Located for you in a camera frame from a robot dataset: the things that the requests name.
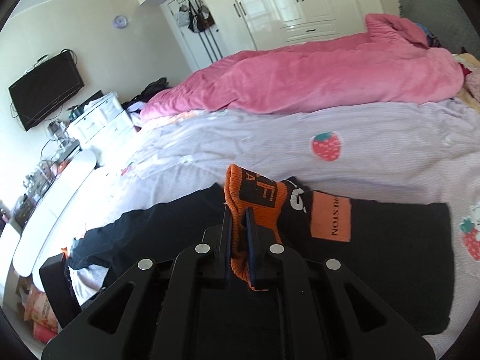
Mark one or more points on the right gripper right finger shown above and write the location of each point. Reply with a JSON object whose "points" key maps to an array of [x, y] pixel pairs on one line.
{"points": [[325, 311]]}

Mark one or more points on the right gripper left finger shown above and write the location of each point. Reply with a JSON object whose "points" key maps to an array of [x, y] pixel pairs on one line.
{"points": [[158, 310]]}

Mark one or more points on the black sweatshirt with orange cuffs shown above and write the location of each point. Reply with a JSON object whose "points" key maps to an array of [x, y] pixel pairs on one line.
{"points": [[403, 252]]}

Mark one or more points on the dark clothes pile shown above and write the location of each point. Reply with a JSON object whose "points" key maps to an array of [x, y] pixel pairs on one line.
{"points": [[137, 103]]}

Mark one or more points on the lilac strawberry bed sheet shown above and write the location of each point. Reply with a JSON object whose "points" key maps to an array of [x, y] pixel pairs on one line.
{"points": [[389, 152]]}

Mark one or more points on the white drawer cabinet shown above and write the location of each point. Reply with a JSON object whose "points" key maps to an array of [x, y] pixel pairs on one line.
{"points": [[104, 124]]}

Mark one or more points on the pink duvet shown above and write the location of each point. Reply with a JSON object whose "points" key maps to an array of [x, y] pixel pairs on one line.
{"points": [[390, 62]]}

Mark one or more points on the white door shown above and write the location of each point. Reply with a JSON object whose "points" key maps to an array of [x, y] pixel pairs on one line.
{"points": [[200, 49]]}

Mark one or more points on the bags hanging on door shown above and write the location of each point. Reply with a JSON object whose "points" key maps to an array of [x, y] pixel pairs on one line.
{"points": [[195, 16]]}

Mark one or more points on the grey headboard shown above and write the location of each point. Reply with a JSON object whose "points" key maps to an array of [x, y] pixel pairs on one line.
{"points": [[447, 20]]}

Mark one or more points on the black wall television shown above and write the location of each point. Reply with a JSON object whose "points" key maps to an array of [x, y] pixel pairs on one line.
{"points": [[45, 88]]}

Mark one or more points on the round wall clock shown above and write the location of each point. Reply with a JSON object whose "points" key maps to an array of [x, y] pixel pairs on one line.
{"points": [[120, 22]]}

